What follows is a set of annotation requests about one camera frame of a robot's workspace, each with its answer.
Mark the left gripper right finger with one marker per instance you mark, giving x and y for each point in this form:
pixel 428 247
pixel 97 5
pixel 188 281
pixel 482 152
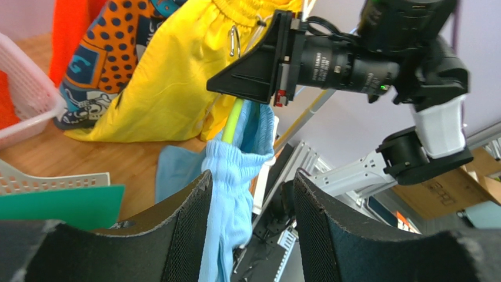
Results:
pixel 338 243

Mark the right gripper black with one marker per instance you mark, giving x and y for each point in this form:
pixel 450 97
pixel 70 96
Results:
pixel 270 70

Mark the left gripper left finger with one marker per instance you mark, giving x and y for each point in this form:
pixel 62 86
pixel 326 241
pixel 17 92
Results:
pixel 162 243

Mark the green hanger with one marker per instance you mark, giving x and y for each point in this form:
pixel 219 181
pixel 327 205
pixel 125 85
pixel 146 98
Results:
pixel 232 121

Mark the light blue shorts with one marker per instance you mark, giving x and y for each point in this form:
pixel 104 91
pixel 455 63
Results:
pixel 233 167

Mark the orange shorts front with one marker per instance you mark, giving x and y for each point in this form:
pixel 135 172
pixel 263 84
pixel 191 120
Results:
pixel 8 114

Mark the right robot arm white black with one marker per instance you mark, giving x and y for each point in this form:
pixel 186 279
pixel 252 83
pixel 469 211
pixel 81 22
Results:
pixel 397 45

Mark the yellow shorts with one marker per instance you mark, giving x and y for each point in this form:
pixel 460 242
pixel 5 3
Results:
pixel 166 98

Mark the patterned blue orange shorts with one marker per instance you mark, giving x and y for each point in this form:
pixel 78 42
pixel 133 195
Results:
pixel 106 57

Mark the orange shorts back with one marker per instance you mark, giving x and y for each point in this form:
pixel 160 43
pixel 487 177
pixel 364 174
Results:
pixel 71 19

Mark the green folder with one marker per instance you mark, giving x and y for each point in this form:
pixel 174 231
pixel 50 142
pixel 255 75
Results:
pixel 86 208

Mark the cardboard box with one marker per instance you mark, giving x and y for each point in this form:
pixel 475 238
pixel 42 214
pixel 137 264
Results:
pixel 474 183

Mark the white file organizer rack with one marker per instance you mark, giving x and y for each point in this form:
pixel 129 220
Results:
pixel 13 181

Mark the white perforated basket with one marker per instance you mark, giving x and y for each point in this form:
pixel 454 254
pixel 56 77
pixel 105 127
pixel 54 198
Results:
pixel 34 96

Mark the metal clothes rack rail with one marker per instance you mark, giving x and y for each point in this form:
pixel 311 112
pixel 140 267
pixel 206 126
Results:
pixel 303 119

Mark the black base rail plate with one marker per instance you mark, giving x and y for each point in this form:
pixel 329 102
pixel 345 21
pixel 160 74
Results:
pixel 266 255

